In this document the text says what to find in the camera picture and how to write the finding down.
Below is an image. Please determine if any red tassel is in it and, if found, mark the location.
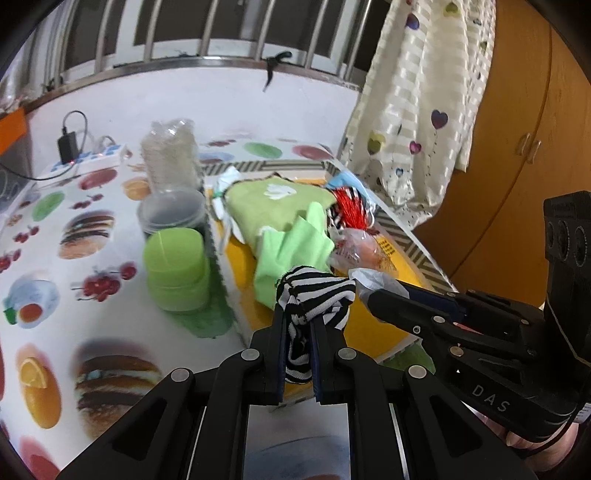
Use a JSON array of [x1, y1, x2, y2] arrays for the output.
[[332, 186, 375, 232]]

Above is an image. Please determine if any black charger with cable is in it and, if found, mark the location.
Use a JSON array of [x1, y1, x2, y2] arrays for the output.
[[0, 111, 89, 181]]

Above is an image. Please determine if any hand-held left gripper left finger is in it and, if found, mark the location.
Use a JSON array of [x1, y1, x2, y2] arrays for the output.
[[55, 302, 288, 480]]

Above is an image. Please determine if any dark plastic lidded container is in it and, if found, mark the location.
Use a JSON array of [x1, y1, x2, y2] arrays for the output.
[[137, 187, 215, 259]]

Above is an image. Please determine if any white power strip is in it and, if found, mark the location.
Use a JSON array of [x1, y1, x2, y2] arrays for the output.
[[39, 144, 127, 178]]

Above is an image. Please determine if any light green cloth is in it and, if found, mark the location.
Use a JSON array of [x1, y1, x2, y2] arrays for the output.
[[254, 200, 335, 308]]

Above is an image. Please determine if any person's right hand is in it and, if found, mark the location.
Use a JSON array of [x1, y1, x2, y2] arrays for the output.
[[475, 406, 583, 467]]

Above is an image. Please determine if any metal window railing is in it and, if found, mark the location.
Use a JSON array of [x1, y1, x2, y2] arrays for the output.
[[28, 0, 375, 100]]

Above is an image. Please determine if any black strap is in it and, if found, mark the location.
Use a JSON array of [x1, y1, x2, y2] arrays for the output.
[[263, 50, 293, 92]]

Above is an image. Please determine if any clear plastic bag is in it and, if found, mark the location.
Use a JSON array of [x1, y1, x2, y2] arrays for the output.
[[329, 228, 409, 303]]

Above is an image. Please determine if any green rabbit print towel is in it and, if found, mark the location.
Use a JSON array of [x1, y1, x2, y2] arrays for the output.
[[224, 178, 338, 245]]

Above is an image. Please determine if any blue face mask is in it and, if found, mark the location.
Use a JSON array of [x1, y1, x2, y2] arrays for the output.
[[325, 172, 372, 195]]

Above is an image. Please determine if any heart print curtain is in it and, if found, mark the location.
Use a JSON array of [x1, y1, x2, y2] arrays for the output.
[[339, 0, 497, 229]]

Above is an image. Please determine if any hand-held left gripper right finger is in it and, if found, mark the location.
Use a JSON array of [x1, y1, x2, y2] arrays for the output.
[[310, 318, 539, 480]]

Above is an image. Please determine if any yellow patterned cardboard box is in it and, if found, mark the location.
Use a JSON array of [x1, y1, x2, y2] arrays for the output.
[[203, 159, 458, 407]]

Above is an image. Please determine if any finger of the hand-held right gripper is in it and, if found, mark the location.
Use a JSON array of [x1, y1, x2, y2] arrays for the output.
[[383, 281, 546, 334], [365, 288, 542, 361]]

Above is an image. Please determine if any clear storage box orange lid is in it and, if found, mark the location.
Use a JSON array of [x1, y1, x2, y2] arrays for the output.
[[0, 110, 33, 185]]

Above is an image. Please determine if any clear jar of grain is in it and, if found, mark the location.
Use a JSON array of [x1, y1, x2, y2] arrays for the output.
[[140, 119, 201, 192]]

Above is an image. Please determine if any wooden cabinet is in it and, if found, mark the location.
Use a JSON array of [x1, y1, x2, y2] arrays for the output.
[[411, 0, 591, 310]]

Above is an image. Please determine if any white sock with green band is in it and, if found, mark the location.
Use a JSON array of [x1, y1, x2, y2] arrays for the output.
[[211, 167, 243, 243]]

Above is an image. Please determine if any green plastic jar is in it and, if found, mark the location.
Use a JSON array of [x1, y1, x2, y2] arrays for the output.
[[142, 227, 212, 315]]

